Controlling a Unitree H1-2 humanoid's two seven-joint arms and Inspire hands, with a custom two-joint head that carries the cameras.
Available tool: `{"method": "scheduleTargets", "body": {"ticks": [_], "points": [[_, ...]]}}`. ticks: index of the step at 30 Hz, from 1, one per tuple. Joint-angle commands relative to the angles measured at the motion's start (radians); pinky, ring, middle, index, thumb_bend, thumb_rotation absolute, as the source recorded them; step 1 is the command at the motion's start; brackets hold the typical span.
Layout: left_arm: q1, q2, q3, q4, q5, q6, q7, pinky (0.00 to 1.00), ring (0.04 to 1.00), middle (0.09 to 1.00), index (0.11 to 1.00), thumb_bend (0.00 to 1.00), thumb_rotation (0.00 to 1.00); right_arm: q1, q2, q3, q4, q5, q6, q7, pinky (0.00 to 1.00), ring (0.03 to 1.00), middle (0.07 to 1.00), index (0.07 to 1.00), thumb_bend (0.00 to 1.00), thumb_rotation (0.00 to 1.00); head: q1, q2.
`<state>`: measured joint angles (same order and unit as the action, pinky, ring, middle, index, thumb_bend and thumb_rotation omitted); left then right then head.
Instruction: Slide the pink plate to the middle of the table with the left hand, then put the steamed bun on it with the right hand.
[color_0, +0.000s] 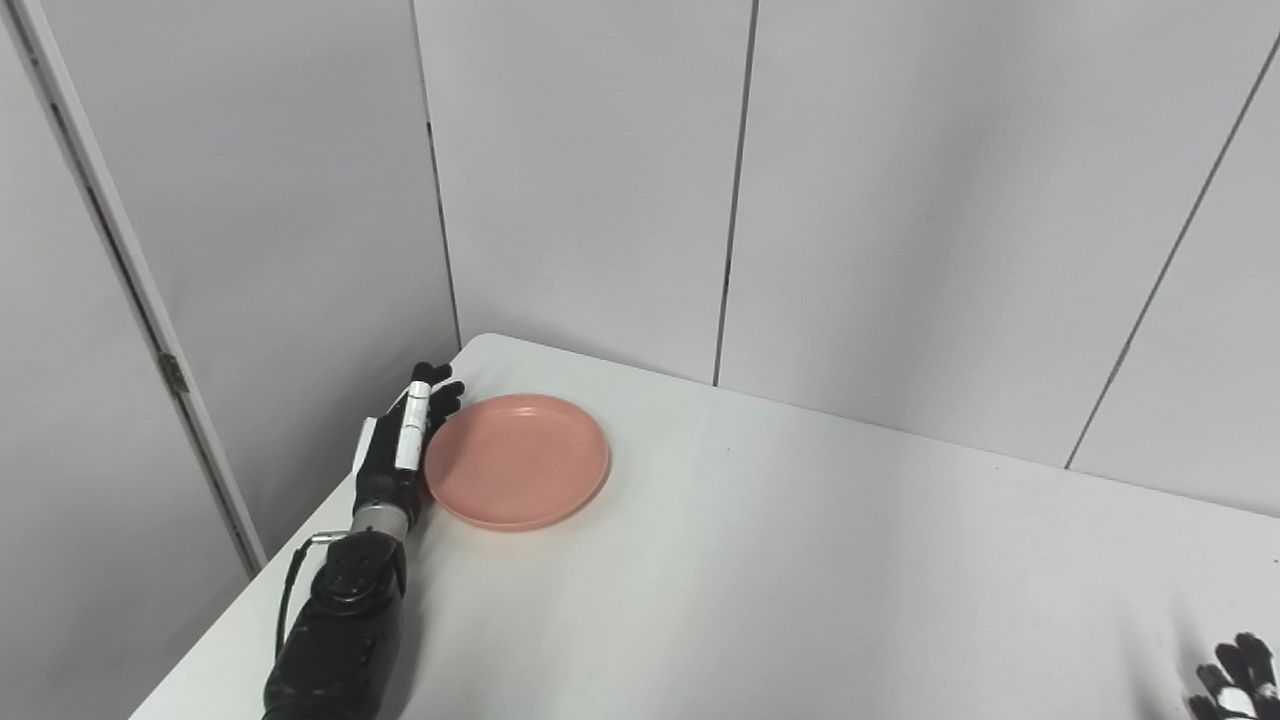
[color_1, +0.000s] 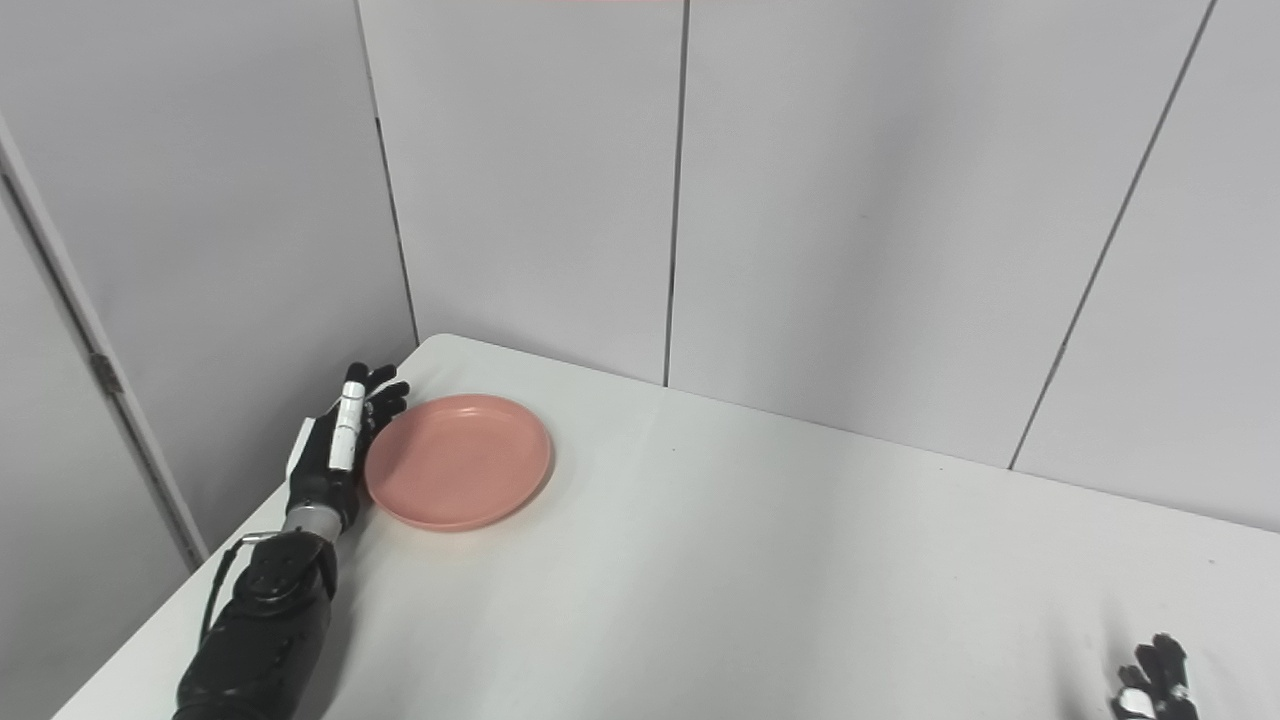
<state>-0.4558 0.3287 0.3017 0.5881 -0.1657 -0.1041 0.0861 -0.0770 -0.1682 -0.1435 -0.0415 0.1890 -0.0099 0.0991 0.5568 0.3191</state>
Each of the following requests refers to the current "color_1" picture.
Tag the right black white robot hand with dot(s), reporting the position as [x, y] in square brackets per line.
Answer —
[1155, 690]

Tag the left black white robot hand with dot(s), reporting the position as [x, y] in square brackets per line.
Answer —
[318, 470]

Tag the pink round plate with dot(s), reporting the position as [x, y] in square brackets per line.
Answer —
[458, 462]

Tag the grey metal panel hinge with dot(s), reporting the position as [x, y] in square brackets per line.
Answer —
[105, 372]

